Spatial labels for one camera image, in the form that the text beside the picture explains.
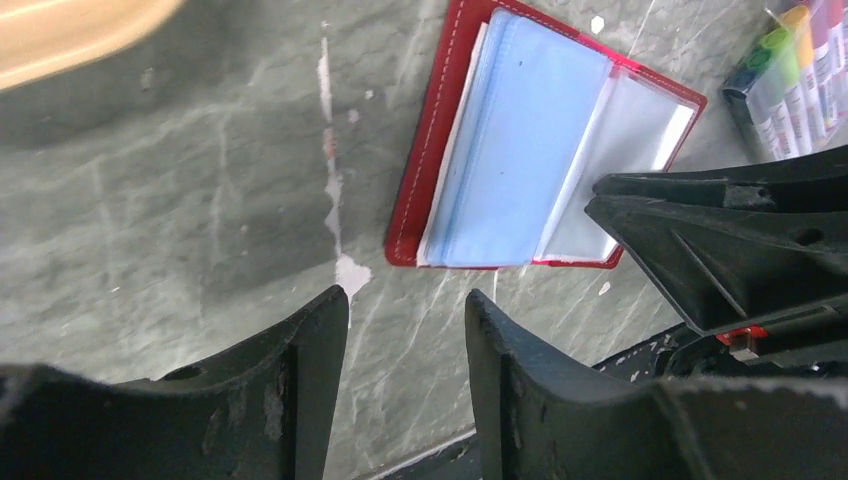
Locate pack of coloured markers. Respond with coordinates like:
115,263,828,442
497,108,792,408
720,1,847,163

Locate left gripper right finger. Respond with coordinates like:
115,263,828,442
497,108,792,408
465,290,847,479

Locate beige oval tray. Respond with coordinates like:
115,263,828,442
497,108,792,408
1,0,184,90

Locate red leather card holder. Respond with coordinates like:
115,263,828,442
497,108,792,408
384,1,707,269

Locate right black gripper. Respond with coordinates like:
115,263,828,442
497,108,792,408
585,147,847,380

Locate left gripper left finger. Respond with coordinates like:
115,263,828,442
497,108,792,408
1,286,349,479

